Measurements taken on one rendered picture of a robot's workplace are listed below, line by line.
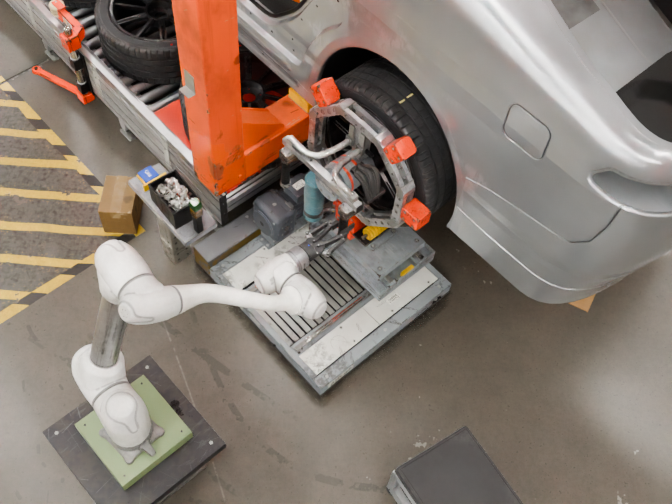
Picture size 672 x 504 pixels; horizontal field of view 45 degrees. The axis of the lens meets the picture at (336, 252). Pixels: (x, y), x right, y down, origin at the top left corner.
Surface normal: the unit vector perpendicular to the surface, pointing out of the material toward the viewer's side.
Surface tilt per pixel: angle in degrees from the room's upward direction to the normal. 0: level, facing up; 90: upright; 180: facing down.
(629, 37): 21
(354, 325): 0
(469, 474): 0
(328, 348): 0
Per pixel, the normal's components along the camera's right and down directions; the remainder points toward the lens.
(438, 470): 0.07, -0.54
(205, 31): 0.67, 0.65
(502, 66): -0.71, 0.42
